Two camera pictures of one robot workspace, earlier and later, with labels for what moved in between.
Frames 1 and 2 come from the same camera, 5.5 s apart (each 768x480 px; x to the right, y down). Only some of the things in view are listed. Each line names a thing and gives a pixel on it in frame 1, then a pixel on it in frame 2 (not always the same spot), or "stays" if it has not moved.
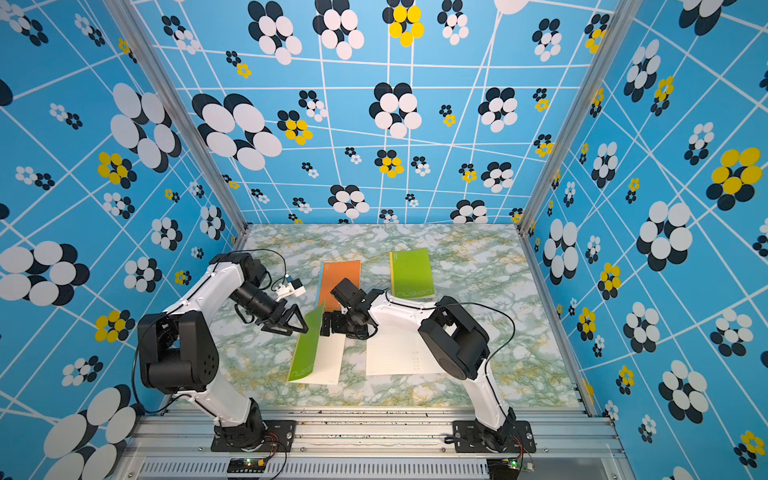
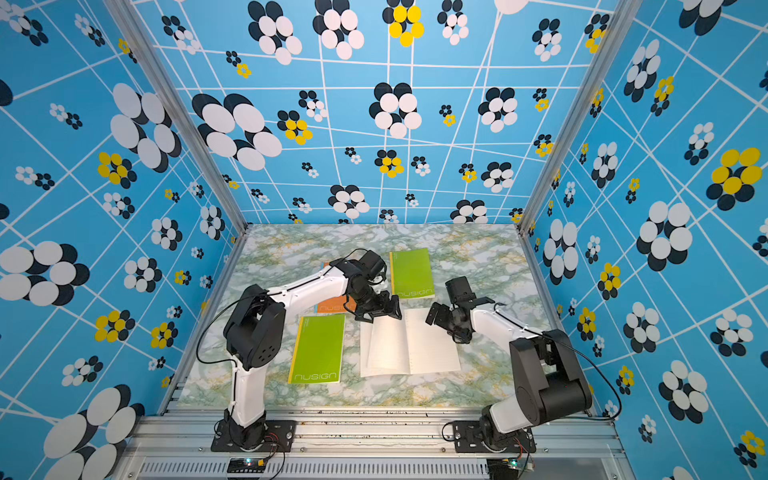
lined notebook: x=400 y=351 stays
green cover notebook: x=411 y=276 stays
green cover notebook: x=318 y=359 stays
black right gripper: x=336 y=326 -> x=432 y=313
